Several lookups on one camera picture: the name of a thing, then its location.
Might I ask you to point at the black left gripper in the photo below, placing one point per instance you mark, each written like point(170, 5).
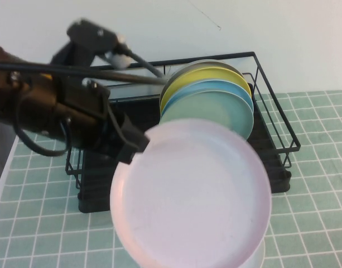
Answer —
point(84, 117)

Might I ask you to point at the pink plate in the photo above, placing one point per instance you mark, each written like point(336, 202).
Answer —
point(193, 195)

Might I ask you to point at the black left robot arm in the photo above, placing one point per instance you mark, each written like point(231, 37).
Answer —
point(17, 92)

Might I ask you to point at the green plate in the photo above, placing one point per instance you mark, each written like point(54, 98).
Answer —
point(215, 109)

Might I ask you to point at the yellow plate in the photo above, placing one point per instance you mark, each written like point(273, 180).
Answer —
point(204, 75)

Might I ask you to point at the blue plate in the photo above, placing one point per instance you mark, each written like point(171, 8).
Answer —
point(215, 85)

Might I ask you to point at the grey plate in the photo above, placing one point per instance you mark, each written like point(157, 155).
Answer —
point(204, 63)

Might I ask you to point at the white plate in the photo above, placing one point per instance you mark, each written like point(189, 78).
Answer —
point(257, 257)

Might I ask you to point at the black plastic drip tray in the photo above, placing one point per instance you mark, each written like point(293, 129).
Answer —
point(95, 195)

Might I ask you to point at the green tile-pattern tablecloth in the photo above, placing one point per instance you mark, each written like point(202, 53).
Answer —
point(313, 209)

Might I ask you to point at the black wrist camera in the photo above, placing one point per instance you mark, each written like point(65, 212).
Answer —
point(89, 36)

